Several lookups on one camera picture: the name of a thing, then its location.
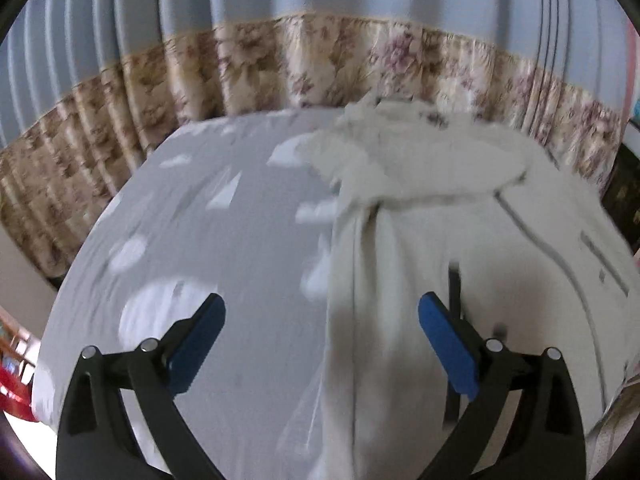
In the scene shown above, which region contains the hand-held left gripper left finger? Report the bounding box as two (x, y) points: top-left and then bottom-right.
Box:
(56, 293), (227, 480)

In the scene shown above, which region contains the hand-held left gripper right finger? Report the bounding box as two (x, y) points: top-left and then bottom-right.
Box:
(418, 292), (586, 480)

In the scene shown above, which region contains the cream white coat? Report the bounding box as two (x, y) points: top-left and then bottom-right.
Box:
(297, 91), (640, 480)

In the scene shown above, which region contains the grey printed bed sheet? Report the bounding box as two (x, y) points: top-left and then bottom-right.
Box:
(32, 107), (640, 480)

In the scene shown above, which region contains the red basket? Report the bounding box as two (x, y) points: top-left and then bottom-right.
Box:
(0, 310), (40, 423)

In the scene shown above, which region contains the dark cabinet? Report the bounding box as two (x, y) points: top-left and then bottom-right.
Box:
(600, 145), (640, 256)

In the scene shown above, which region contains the blue floral curtain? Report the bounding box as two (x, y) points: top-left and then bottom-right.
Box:
(0, 0), (640, 281)

